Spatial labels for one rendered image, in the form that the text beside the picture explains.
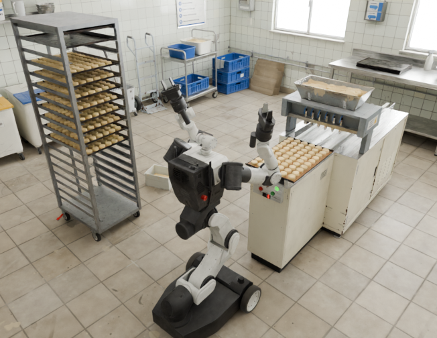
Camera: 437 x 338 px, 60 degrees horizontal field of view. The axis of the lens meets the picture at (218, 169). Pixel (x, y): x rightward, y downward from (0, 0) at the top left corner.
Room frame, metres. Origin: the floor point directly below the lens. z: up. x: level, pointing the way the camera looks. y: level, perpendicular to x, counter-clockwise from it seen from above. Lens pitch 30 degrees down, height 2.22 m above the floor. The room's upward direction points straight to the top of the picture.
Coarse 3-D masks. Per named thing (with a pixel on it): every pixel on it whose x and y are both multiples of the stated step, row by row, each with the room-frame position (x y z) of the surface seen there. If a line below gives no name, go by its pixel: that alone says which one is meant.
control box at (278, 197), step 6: (258, 186) 2.29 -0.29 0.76; (264, 186) 2.26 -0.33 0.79; (270, 186) 2.22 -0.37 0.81; (282, 186) 2.17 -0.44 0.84; (258, 192) 2.29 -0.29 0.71; (264, 192) 2.25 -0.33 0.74; (270, 192) 2.22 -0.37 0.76; (276, 192) 2.19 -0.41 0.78; (282, 192) 2.17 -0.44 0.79; (270, 198) 2.22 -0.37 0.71; (276, 198) 2.19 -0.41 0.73; (282, 198) 2.18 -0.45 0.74
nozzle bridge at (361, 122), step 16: (288, 96) 3.06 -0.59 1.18; (288, 112) 3.02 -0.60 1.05; (304, 112) 2.97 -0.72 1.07; (336, 112) 2.71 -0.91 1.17; (352, 112) 2.69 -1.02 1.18; (368, 112) 2.69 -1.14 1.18; (288, 128) 3.08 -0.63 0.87; (336, 128) 2.73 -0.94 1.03; (352, 128) 2.69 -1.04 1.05; (368, 128) 2.62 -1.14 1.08; (368, 144) 2.69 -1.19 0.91
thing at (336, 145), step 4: (388, 104) 3.63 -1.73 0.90; (384, 108) 3.55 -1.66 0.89; (344, 136) 2.86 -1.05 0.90; (348, 136) 2.89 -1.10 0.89; (352, 136) 2.96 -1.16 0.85; (340, 140) 2.78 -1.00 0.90; (344, 140) 2.83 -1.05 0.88; (332, 144) 2.70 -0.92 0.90; (336, 144) 2.71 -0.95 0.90; (340, 144) 2.78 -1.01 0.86; (328, 148) 2.63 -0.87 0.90; (332, 148) 2.66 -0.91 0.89; (336, 148) 2.73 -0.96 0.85; (332, 152) 2.67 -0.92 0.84; (312, 168) 2.41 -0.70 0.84; (284, 180) 2.15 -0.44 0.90; (284, 184) 2.15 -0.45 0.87; (288, 184) 2.15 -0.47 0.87; (292, 184) 2.19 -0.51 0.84
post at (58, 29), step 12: (60, 36) 2.54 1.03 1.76; (60, 48) 2.54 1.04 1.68; (72, 84) 2.55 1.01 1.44; (72, 96) 2.54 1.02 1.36; (72, 108) 2.54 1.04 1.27; (84, 144) 2.56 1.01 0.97; (84, 156) 2.54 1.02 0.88; (84, 168) 2.54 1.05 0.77; (96, 204) 2.55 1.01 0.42; (96, 216) 2.54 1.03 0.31
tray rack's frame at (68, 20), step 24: (24, 24) 2.80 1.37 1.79; (48, 24) 2.63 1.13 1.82; (72, 24) 2.63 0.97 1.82; (96, 24) 2.76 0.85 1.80; (48, 48) 3.11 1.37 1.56; (72, 48) 3.28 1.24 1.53; (24, 72) 2.92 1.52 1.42; (96, 168) 3.27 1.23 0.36; (96, 192) 3.14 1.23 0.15; (72, 216) 2.78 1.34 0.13; (120, 216) 2.75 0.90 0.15
